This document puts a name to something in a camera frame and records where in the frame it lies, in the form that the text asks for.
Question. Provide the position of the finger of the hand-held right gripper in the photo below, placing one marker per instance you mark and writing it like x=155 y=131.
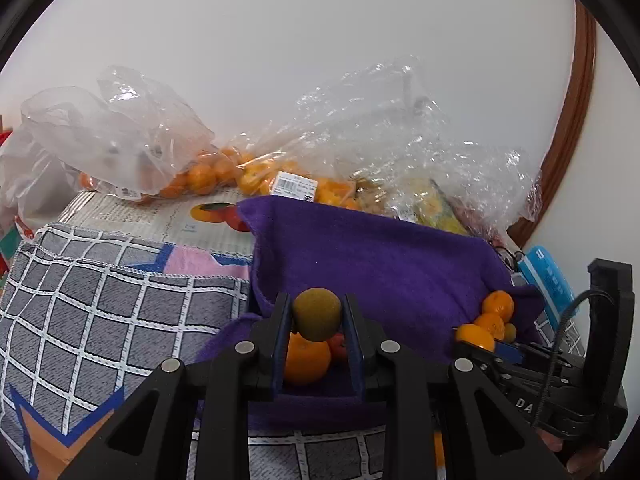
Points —
x=487 y=362
x=507 y=351

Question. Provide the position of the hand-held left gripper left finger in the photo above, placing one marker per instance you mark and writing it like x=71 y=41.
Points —
x=280 y=355

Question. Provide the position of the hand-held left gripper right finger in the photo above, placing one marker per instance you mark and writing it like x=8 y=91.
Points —
x=353 y=357

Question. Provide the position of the olive green round fruit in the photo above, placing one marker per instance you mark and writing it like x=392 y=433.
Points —
x=316 y=314
x=510 y=332

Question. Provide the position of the round orange mandarin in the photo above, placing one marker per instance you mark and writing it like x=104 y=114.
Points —
x=497 y=304
x=305 y=362
x=472 y=336
x=492 y=326

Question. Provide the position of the person's right hand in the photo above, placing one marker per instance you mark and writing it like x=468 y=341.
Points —
x=575 y=457

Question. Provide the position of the small red tomato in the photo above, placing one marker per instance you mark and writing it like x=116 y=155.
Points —
x=339 y=347

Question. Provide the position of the blue packet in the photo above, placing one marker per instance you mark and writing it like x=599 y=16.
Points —
x=547 y=280

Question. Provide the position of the purple towel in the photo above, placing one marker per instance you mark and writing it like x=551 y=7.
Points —
x=390 y=270

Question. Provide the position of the bagged yellow green fruit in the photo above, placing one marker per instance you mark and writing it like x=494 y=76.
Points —
x=435 y=207

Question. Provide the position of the pile of bagged oranges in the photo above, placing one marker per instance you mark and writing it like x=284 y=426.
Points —
x=200 y=177
x=330 y=192

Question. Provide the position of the white barcode label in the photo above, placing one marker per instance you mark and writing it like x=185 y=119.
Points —
x=295 y=186

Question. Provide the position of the crinkled clear plastic bag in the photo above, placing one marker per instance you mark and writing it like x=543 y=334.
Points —
x=480 y=180

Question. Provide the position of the printed fruit carton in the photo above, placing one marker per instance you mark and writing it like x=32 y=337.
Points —
x=150 y=220

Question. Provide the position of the grey checked blanket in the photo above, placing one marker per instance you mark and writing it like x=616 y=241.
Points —
x=75 y=310

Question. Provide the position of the large clear plastic bag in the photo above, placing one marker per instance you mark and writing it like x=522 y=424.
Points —
x=360 y=120

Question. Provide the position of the red green printed bag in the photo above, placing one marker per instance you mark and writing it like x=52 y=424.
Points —
x=12 y=245

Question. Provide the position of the white plastic bag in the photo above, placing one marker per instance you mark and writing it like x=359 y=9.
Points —
x=30 y=180

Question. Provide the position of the red gift bag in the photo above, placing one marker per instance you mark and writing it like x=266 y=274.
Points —
x=4 y=139

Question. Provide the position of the brown wooden frame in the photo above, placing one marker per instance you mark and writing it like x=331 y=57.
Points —
x=575 y=110

